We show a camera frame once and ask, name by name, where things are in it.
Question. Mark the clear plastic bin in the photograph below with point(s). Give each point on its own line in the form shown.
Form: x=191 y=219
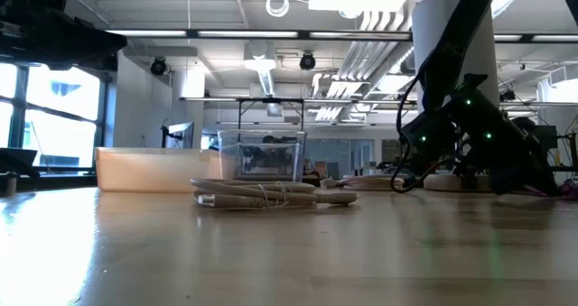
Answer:
x=262 y=157

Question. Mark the computer monitor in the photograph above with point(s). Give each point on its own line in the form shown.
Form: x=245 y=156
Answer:
x=179 y=135

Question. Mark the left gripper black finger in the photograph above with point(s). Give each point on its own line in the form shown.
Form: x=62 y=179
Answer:
x=101 y=42

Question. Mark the orange translucent plastic bin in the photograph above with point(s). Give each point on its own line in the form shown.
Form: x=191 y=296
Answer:
x=149 y=170

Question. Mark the large window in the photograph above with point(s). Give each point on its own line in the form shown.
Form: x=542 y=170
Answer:
x=58 y=130

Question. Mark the black metal stand frame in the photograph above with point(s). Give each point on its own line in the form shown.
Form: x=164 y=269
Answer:
x=271 y=101

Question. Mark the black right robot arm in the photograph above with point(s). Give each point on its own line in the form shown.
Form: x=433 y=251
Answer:
x=451 y=49

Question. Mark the long ceiling light strip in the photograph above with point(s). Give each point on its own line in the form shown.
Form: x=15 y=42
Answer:
x=248 y=34

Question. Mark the white shade wooden base lamp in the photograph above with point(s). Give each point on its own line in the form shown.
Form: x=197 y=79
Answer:
x=424 y=26

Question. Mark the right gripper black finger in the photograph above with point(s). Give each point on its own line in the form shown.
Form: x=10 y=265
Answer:
x=544 y=179
x=510 y=184

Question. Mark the black round ceiling spotlight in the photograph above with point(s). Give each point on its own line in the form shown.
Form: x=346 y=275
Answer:
x=158 y=66
x=307 y=61

